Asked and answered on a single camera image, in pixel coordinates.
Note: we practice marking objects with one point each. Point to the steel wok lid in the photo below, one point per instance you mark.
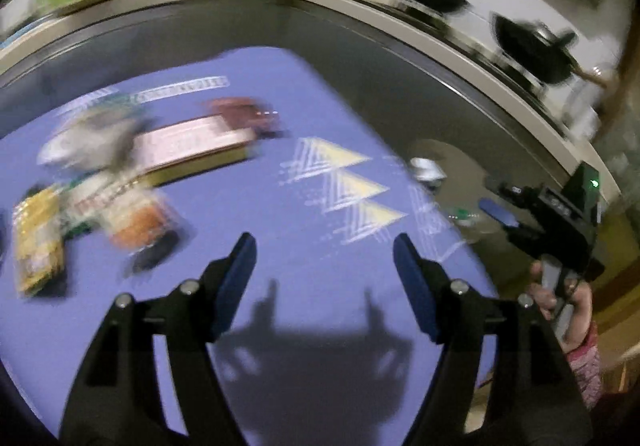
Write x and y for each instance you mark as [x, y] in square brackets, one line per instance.
[547, 34]

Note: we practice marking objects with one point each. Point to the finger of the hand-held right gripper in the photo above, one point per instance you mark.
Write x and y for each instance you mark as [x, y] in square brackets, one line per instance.
[515, 192]
[497, 215]

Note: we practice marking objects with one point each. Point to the long pink box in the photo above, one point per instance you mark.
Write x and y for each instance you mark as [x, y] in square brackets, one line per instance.
[190, 141]

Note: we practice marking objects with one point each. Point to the green foil packet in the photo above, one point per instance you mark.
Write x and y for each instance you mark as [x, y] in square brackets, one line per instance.
[462, 215]

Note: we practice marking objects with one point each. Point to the person's right hand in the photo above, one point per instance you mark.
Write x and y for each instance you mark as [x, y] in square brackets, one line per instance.
[542, 298]

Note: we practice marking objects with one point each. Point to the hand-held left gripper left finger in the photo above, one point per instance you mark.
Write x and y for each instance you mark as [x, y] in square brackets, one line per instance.
[237, 276]

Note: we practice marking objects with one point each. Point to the person's right forearm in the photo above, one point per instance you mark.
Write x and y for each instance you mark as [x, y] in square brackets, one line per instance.
[587, 366]

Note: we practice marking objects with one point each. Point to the round beige bin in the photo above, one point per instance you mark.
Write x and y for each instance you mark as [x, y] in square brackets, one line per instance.
[465, 164]

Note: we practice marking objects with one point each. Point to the dark red foil wrapper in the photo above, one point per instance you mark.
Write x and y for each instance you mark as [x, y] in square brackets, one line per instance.
[240, 111]

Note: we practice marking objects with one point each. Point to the patterned glass door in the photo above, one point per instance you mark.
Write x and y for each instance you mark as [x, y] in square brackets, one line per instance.
[617, 146]

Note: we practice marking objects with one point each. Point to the orange and white snack packet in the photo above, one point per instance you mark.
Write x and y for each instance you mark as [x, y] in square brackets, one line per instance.
[95, 201]

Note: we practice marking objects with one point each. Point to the grey packet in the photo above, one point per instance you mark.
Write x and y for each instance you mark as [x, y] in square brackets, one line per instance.
[85, 141]

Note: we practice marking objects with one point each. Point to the white plastic bottle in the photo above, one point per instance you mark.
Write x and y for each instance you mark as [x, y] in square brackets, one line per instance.
[425, 169]

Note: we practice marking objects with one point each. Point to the black gas stove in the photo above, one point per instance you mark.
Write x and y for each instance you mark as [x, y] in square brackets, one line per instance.
[517, 79]

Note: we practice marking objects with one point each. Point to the grey kitchen cabinet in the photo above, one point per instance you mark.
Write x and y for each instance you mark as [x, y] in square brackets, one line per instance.
[350, 56]

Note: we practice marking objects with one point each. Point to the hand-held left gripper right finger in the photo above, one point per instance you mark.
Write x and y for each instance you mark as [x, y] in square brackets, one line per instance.
[415, 286]

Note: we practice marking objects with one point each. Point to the blue printed tablecloth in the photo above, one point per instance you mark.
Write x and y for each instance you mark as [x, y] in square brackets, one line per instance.
[290, 96]

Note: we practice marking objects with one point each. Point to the yellow snack packet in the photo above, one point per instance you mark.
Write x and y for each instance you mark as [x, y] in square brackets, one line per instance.
[37, 241]

